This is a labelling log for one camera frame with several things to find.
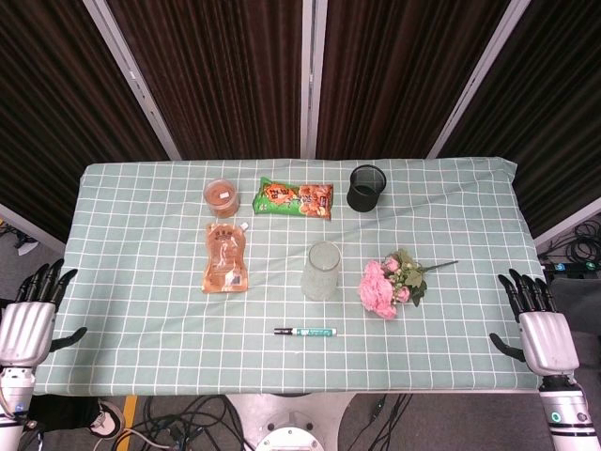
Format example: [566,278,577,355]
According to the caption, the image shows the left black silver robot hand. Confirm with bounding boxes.
[0,257,89,372]

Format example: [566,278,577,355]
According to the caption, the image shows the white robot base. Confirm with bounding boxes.
[223,392,359,451]

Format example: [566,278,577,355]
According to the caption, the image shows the textured clear glass vase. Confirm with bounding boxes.
[300,241,343,303]

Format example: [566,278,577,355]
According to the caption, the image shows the grey metal partition post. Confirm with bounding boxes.
[82,0,182,162]
[425,0,532,160]
[299,0,329,160]

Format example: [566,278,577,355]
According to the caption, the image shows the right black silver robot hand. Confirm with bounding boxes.
[488,268,581,377]

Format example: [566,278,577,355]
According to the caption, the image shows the clear jar of orange snacks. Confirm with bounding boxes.
[203,178,241,219]

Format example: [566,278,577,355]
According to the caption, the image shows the orange spouted sauce pouch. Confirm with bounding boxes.
[201,221,252,295]

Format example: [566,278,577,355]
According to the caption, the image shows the black floor cable bundle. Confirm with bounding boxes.
[110,394,248,451]

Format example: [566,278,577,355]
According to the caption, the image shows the pink roses bouquet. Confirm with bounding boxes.
[358,248,460,321]

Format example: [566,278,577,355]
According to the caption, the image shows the green white checked tablecloth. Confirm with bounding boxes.
[34,156,547,397]

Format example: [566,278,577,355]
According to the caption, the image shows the black coiled cables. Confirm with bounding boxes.
[539,219,601,279]

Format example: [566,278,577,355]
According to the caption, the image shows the black mesh pen cup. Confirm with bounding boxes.
[346,163,388,213]

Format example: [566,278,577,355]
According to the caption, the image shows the green black marker pen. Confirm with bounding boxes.
[272,327,339,338]

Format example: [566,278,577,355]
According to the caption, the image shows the green orange snack bag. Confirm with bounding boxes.
[252,176,334,222]

